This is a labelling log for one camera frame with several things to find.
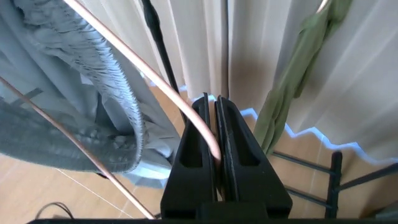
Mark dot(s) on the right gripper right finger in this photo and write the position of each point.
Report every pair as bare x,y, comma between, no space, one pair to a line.
258,186

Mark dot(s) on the pink clothes hanger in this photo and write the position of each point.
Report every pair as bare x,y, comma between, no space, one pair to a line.
168,89
322,6

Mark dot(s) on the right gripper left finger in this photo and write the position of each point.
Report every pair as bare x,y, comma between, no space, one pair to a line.
189,186

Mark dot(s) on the beige curtain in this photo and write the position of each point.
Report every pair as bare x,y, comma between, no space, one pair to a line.
357,77

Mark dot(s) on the pale grey shorts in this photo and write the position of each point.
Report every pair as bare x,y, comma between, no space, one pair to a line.
77,62

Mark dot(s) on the black clothes rack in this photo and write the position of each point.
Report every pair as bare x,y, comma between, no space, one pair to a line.
335,174

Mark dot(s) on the green long-sleeved shirt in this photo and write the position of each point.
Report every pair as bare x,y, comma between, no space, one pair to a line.
289,84

